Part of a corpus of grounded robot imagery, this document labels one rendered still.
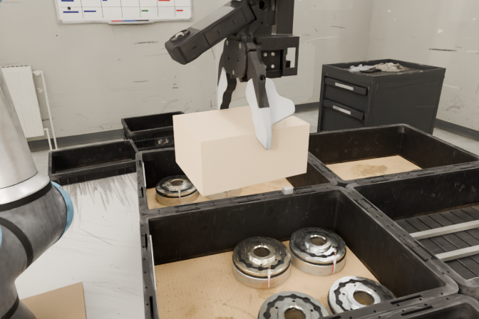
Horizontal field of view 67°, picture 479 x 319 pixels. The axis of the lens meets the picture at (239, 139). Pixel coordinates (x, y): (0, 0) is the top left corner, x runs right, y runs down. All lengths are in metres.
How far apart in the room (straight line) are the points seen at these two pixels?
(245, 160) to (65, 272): 0.60
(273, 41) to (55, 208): 0.50
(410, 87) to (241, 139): 1.98
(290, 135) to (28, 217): 0.47
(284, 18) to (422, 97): 2.03
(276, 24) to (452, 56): 3.88
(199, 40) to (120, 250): 0.66
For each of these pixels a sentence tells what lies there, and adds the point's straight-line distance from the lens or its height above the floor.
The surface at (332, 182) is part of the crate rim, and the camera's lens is 0.77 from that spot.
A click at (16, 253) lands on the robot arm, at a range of 0.70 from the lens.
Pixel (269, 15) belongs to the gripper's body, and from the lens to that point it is 0.50.
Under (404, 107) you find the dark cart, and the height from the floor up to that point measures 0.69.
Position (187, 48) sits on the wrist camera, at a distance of 0.44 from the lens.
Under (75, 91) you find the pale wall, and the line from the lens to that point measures 3.65.
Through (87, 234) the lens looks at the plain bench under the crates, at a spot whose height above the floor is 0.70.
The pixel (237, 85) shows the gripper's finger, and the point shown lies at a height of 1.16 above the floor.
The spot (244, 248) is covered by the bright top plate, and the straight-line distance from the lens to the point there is 0.68.
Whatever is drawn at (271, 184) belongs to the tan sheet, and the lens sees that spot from 0.95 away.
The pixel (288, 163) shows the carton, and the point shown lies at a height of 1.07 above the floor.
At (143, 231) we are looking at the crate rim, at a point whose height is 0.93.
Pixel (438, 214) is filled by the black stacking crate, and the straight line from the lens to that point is 0.94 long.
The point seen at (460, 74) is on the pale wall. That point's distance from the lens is 4.29.
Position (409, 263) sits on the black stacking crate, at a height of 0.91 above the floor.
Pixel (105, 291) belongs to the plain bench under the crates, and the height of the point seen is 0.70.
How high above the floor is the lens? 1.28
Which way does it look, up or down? 21 degrees down
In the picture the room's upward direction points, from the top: straight up
